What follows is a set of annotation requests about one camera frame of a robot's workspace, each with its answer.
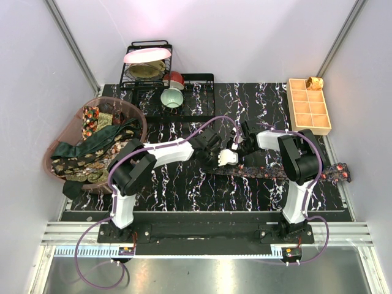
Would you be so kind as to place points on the dark green tie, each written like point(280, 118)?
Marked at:
point(72, 189)

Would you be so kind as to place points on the olive gold patterned tie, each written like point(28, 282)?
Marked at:
point(104, 120)

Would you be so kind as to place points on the colourful cartoon pattern tie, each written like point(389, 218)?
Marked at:
point(90, 121)

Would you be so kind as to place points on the dark floral red-dotted tie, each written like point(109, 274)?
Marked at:
point(334, 173)

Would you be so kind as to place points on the wooden compartment box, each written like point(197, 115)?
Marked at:
point(307, 109)

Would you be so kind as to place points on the black wire dish rack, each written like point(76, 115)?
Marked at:
point(198, 93)

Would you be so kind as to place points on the pale green ceramic bowl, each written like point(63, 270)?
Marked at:
point(171, 98)

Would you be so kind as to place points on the red bowl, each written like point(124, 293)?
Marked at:
point(174, 80)

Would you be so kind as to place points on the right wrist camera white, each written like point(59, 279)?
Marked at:
point(234, 140)

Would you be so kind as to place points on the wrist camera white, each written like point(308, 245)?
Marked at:
point(234, 140)
point(227, 157)

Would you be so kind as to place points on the rolled beige tie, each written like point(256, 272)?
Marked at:
point(314, 84)

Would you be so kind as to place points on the pink plate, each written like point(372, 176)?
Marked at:
point(146, 55)

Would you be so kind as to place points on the aluminium frame rail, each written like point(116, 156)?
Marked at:
point(339, 233)

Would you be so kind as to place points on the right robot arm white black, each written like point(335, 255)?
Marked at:
point(301, 158)

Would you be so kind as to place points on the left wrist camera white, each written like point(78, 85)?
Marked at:
point(227, 157)

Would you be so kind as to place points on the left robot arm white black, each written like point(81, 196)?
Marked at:
point(131, 169)

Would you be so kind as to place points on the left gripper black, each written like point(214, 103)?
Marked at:
point(214, 166)

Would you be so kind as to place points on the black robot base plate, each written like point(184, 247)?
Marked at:
point(217, 246)

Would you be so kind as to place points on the olive yellow plate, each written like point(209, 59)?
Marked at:
point(146, 71)

